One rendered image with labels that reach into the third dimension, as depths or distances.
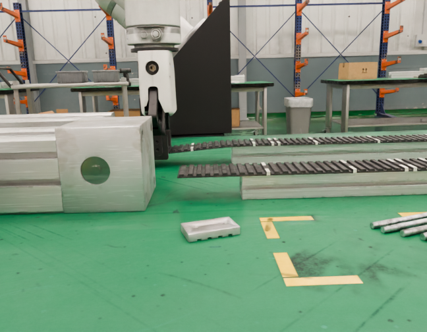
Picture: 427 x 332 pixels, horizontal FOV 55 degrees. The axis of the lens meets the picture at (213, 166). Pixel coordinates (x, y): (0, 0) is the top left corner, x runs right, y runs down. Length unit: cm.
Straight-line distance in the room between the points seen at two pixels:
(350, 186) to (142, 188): 24
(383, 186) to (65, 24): 822
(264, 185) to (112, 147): 18
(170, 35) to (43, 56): 809
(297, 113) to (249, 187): 507
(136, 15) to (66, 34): 791
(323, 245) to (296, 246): 2
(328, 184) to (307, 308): 25
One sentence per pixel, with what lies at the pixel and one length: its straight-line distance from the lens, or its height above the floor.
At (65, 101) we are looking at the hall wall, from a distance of 857.
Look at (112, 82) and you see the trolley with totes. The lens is 358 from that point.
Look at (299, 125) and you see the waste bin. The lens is 558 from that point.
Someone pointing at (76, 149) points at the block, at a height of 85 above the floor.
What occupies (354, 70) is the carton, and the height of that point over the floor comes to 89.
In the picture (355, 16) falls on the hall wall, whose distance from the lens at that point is 873.
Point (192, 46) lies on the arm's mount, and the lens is 100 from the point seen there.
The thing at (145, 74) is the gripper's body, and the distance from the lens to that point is 63.
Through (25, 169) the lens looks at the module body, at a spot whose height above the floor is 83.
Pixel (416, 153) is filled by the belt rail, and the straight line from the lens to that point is 75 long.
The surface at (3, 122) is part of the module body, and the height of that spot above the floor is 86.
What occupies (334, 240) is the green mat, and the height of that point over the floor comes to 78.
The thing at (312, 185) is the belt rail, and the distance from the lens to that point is 50.
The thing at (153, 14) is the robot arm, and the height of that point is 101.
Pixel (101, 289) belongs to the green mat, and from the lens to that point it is 31.
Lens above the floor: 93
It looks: 13 degrees down
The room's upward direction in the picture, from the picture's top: 2 degrees counter-clockwise
